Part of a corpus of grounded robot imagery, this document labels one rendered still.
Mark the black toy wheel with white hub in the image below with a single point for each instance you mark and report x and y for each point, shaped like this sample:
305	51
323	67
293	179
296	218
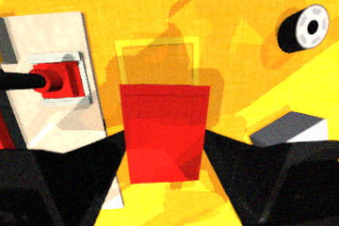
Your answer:
304	30

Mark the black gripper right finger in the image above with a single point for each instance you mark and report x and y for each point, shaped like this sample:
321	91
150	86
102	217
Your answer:
252	176

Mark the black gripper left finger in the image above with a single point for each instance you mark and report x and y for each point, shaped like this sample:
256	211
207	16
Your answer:
73	185

